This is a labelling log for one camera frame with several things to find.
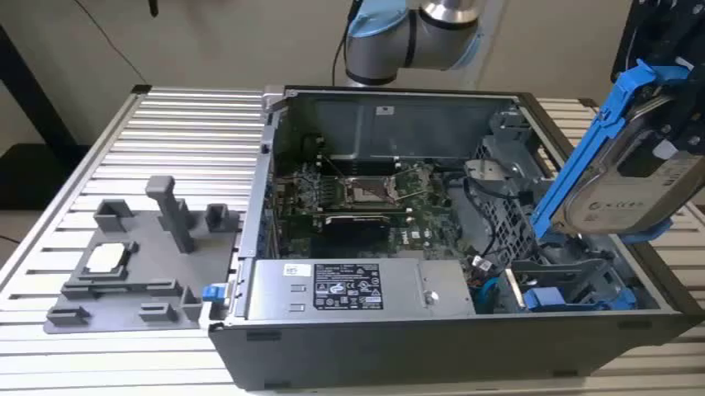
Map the hard disk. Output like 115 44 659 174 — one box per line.
531 59 705 245

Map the green motherboard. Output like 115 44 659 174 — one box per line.
272 160 468 261

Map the silver power supply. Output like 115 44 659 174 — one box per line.
245 257 475 321

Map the black graphics card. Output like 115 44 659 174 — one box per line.
311 212 414 251

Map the black PC case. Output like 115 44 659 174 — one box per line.
205 84 701 391

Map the CPU socket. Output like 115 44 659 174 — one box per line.
335 175 408 207

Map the blue case latch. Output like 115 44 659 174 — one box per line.
201 283 229 309

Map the grey parts rack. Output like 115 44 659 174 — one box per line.
41 175 243 335

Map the silver CPU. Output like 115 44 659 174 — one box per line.
85 242 132 274

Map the blue wire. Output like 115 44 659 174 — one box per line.
474 275 500 315

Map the black flat wire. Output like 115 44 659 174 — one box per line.
460 176 475 215

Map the metal disk bay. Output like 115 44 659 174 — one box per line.
456 135 662 314

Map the black disk wire with connector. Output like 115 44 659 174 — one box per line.
467 193 532 276

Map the blue bay clip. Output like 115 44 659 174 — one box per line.
522 288 566 311

